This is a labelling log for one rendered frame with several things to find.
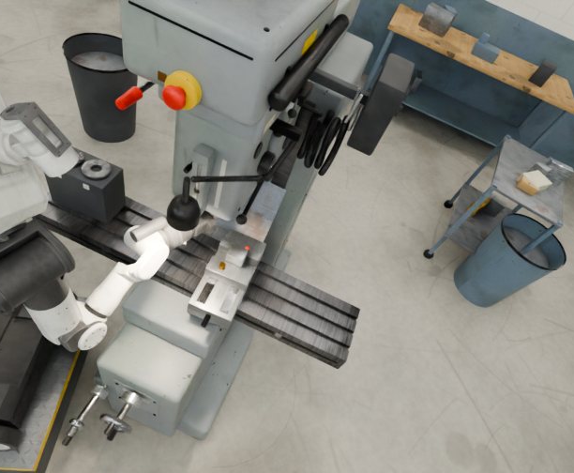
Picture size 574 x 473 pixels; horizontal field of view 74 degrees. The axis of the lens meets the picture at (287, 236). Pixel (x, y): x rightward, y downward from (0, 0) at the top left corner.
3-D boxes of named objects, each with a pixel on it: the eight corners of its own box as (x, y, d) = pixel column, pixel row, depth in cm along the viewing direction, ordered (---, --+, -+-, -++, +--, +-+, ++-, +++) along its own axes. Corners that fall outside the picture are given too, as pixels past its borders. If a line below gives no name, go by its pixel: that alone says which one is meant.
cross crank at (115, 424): (124, 449, 128) (122, 442, 119) (93, 433, 129) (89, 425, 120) (151, 404, 139) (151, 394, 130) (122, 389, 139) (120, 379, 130)
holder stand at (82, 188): (107, 224, 138) (101, 186, 123) (52, 201, 138) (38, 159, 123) (126, 204, 146) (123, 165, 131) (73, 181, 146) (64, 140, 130)
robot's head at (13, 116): (26, 161, 68) (53, 162, 64) (-16, 122, 61) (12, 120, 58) (50, 139, 71) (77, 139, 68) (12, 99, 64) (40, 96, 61)
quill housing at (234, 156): (232, 228, 106) (255, 137, 82) (166, 196, 106) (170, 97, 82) (258, 188, 118) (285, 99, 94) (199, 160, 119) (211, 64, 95)
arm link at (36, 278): (26, 328, 75) (1, 291, 65) (-2, 302, 78) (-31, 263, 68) (79, 290, 83) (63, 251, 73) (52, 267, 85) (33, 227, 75)
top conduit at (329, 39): (283, 115, 64) (289, 97, 62) (261, 105, 64) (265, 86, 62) (345, 31, 94) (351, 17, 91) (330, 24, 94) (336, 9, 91)
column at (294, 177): (249, 319, 234) (348, 99, 117) (182, 286, 235) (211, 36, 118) (279, 261, 267) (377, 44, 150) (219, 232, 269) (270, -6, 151)
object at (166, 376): (171, 440, 171) (176, 405, 126) (107, 409, 172) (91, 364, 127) (244, 300, 224) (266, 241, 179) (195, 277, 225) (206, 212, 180)
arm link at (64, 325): (70, 367, 93) (44, 324, 77) (37, 336, 96) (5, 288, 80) (110, 334, 100) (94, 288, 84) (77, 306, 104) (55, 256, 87)
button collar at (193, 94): (194, 115, 65) (198, 83, 60) (163, 100, 65) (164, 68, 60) (200, 110, 66) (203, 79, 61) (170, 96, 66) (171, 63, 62)
